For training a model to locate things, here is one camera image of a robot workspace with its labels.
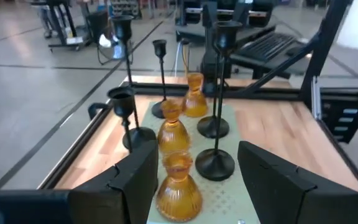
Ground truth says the red parts bin rack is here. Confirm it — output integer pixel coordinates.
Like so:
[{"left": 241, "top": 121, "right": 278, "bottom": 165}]
[{"left": 109, "top": 0, "right": 143, "bottom": 19}]

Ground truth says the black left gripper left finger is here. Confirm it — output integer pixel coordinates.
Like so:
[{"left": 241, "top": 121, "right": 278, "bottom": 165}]
[{"left": 0, "top": 139, "right": 160, "bottom": 224}]

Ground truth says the black diagonal frame brace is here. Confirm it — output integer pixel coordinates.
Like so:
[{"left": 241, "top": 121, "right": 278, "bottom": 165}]
[{"left": 242, "top": 37, "right": 319, "bottom": 96}]

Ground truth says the amber glass candle holder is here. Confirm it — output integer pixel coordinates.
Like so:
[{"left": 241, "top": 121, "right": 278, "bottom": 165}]
[
  {"left": 181, "top": 73, "right": 209, "bottom": 118},
  {"left": 156, "top": 98, "right": 192, "bottom": 155},
  {"left": 155, "top": 151, "right": 204, "bottom": 223}
]

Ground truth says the black frame handle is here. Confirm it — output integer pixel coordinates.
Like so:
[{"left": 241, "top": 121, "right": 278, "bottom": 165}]
[{"left": 87, "top": 101, "right": 111, "bottom": 121}]

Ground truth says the black computer mouse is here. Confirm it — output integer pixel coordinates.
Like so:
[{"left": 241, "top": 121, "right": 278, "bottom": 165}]
[{"left": 286, "top": 46, "right": 306, "bottom": 57}]

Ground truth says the black wheeled cart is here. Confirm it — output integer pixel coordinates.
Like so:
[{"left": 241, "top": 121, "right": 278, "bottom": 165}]
[{"left": 29, "top": 0, "right": 91, "bottom": 52}]

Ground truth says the black keyboard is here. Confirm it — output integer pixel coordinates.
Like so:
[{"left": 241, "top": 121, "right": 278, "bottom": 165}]
[{"left": 234, "top": 30, "right": 296, "bottom": 63}]

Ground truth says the black bin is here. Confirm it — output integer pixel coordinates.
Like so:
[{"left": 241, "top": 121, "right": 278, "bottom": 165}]
[{"left": 85, "top": 11, "right": 110, "bottom": 41}]

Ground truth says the black desk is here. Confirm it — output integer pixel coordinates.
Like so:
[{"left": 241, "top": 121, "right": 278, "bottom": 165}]
[{"left": 174, "top": 0, "right": 310, "bottom": 80}]

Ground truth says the black frame post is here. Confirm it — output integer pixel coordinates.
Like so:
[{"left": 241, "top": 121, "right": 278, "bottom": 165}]
[{"left": 300, "top": 0, "right": 351, "bottom": 103}]

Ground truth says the black floor fan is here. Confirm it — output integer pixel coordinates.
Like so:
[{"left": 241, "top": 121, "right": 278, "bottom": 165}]
[{"left": 96, "top": 30, "right": 134, "bottom": 62}]

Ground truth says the black slotted box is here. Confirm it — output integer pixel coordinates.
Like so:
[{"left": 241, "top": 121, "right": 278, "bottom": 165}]
[{"left": 319, "top": 88, "right": 358, "bottom": 144}]

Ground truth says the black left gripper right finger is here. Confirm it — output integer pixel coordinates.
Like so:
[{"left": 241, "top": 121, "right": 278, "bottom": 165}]
[{"left": 237, "top": 140, "right": 358, "bottom": 224}]

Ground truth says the silver aluminium extrusion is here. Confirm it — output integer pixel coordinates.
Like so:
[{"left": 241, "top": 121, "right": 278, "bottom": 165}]
[{"left": 310, "top": 75, "right": 322, "bottom": 121}]

